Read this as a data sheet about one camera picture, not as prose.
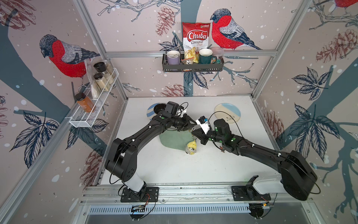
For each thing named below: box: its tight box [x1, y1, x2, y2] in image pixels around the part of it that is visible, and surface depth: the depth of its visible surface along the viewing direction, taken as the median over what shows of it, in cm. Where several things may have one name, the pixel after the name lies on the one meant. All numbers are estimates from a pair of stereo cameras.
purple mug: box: [166, 50, 181, 65], surface depth 84 cm
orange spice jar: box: [74, 92, 95, 113], surface depth 68 cm
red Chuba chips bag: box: [182, 21, 212, 52], surface depth 81 cm
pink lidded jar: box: [210, 46, 225, 64], surface depth 87 cm
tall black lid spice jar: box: [93, 61, 115, 85], surface depth 81 cm
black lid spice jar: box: [93, 72, 111, 92], surface depth 78 cm
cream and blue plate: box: [213, 102, 241, 124], surface depth 112 cm
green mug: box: [198, 48, 218, 64], surface depth 85 cm
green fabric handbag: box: [159, 129, 195, 151], surface depth 86 cm
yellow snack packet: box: [184, 46, 200, 63], surface depth 87 cm
